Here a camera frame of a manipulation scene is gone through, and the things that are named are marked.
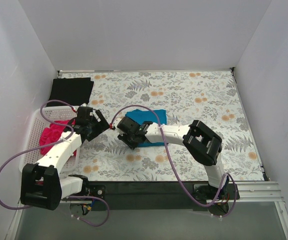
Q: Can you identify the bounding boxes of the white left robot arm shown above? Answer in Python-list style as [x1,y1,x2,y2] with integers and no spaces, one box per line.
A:
[20,106,109,210]

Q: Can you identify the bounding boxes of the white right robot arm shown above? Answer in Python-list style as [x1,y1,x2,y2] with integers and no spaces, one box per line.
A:
[112,116,228,199]

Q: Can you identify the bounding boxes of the white plastic laundry basket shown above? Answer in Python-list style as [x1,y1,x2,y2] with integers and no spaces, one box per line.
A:
[19,106,80,173]

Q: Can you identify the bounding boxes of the crumpled pink t shirt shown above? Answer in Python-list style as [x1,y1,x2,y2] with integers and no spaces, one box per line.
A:
[39,120,69,155]

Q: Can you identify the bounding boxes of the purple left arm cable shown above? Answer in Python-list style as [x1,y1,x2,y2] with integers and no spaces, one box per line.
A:
[0,99,110,227]

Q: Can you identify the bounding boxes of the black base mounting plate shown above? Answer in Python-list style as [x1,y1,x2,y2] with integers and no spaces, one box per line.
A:
[66,180,241,212]

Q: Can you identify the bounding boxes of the folded black t shirt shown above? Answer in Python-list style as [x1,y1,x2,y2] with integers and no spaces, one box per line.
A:
[49,77,94,106]

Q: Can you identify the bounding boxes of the floral patterned tablecloth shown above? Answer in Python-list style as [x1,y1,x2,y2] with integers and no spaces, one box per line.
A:
[61,70,264,181]

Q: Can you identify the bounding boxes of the blue t shirt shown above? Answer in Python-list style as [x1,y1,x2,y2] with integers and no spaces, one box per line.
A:
[125,109,167,148]

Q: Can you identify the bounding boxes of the aluminium frame rail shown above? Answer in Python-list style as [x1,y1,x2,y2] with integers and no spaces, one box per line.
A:
[210,181,288,240]

